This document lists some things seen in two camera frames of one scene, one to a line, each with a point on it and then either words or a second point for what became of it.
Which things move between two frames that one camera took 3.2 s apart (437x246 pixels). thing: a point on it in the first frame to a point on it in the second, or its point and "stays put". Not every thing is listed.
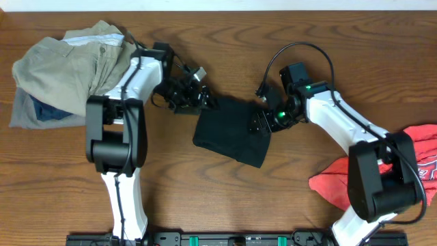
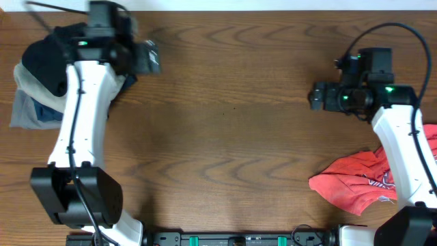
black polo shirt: x=224 y=128 to x=46 y=61
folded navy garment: x=46 y=112 stays put
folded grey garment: x=24 y=115 stays put
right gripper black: x=261 y=120 to x=316 y=96
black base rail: x=383 y=238 stays put
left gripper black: x=196 y=99 to x=150 y=57
